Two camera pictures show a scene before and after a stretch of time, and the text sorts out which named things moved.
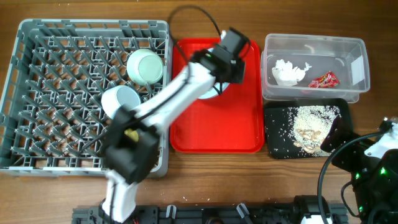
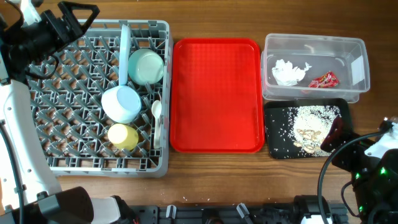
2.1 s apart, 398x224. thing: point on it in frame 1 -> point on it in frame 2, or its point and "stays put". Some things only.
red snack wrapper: [328, 80] stays put
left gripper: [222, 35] -> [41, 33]
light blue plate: [217, 89] -> [124, 56]
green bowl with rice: [145, 66] stays put
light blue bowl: [114, 97] stays put
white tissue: [285, 74] stays put
